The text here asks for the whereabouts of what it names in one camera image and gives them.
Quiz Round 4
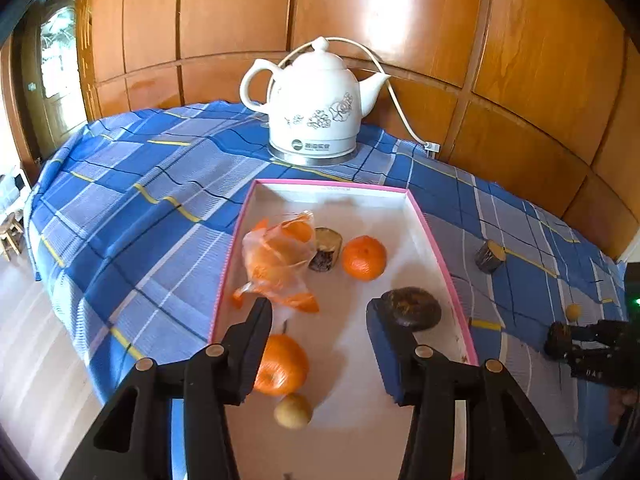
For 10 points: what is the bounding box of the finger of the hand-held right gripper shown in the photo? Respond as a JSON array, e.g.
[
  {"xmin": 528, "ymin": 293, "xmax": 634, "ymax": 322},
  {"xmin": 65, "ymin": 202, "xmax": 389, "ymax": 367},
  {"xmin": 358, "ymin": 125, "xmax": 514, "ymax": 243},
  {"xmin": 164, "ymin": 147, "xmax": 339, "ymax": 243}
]
[
  {"xmin": 574, "ymin": 320, "xmax": 632, "ymax": 347},
  {"xmin": 570, "ymin": 347, "xmax": 626, "ymax": 387}
]

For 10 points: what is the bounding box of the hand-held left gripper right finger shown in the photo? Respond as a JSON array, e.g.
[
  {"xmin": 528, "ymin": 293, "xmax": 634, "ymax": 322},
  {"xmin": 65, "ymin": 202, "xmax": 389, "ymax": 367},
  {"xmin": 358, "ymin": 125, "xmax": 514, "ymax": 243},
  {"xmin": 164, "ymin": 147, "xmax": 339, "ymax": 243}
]
[{"xmin": 366, "ymin": 297, "xmax": 576, "ymax": 480}]

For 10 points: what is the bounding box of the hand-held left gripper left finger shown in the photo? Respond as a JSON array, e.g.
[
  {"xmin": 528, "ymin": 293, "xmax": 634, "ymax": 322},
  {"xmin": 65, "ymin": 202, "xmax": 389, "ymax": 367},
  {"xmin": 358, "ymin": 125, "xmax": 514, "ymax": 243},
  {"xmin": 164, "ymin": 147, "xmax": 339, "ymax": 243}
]
[{"xmin": 60, "ymin": 297, "xmax": 273, "ymax": 480}]

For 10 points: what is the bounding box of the orange tangerine with stem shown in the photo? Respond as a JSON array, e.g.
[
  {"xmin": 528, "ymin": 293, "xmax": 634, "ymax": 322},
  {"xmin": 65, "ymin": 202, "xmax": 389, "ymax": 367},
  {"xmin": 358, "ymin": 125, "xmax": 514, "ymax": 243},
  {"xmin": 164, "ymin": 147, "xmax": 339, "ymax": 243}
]
[{"xmin": 252, "ymin": 332, "xmax": 310, "ymax": 397}]

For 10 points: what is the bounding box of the wood log piece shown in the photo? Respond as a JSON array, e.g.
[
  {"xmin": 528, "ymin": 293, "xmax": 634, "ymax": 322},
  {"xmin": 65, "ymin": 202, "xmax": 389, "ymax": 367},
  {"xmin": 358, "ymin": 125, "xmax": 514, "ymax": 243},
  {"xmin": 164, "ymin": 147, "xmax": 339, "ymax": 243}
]
[{"xmin": 307, "ymin": 227, "xmax": 344, "ymax": 273}]

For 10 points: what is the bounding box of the pink-rimmed white tray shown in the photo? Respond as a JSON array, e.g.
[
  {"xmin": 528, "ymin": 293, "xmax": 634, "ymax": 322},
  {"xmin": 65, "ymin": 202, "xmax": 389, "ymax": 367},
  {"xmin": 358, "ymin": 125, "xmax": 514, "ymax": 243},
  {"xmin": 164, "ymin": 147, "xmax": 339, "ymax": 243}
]
[{"xmin": 209, "ymin": 178, "xmax": 480, "ymax": 480}]

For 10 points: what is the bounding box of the person's right hand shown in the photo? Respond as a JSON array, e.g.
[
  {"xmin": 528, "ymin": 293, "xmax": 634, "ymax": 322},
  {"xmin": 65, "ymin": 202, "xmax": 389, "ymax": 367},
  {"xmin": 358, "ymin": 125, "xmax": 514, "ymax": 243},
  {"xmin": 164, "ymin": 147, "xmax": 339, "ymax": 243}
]
[{"xmin": 607, "ymin": 387, "xmax": 638, "ymax": 443}]

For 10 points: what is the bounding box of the plastic bag with orange peels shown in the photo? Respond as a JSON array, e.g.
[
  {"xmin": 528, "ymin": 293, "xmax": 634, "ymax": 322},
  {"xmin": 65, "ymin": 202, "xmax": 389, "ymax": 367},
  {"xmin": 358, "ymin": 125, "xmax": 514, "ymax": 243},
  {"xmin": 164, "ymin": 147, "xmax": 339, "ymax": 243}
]
[{"xmin": 232, "ymin": 210, "xmax": 321, "ymax": 315}]

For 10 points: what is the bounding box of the blue plaid tablecloth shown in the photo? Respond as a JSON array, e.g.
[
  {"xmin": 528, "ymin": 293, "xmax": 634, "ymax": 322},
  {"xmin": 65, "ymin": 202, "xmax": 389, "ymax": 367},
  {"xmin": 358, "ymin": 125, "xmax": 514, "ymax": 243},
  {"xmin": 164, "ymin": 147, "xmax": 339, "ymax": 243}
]
[{"xmin": 27, "ymin": 100, "xmax": 640, "ymax": 476}]

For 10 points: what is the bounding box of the silver kettle base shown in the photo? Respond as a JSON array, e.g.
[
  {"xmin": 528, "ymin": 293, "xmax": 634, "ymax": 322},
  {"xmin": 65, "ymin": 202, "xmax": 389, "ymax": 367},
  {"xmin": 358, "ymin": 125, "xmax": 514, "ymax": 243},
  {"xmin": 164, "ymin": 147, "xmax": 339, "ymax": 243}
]
[{"xmin": 267, "ymin": 142, "xmax": 358, "ymax": 165}]

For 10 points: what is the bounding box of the white ceramic kettle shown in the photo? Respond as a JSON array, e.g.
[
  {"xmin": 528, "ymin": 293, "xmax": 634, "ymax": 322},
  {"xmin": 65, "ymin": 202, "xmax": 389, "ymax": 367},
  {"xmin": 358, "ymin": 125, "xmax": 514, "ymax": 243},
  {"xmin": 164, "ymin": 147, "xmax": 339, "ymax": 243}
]
[{"xmin": 239, "ymin": 36, "xmax": 392, "ymax": 156}]

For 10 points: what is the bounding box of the small wooden stool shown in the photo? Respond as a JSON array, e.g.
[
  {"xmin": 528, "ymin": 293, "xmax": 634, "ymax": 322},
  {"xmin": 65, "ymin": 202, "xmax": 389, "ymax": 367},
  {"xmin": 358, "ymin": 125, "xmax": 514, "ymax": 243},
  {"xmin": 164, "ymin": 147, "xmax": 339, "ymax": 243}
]
[{"xmin": 0, "ymin": 212, "xmax": 26, "ymax": 261}]

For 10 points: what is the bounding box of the glazed wooden door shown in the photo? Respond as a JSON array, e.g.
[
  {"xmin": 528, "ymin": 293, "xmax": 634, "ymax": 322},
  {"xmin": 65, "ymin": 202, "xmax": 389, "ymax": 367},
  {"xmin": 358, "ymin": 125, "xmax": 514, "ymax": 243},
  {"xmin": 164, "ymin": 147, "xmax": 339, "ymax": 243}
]
[{"xmin": 15, "ymin": 0, "xmax": 90, "ymax": 161}]

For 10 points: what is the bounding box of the white kettle power cable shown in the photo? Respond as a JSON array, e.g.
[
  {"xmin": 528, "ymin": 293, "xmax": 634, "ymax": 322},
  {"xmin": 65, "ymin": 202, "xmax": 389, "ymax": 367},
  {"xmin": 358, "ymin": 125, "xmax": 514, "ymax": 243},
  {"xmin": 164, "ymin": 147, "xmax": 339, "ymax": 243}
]
[{"xmin": 272, "ymin": 37, "xmax": 443, "ymax": 153}]

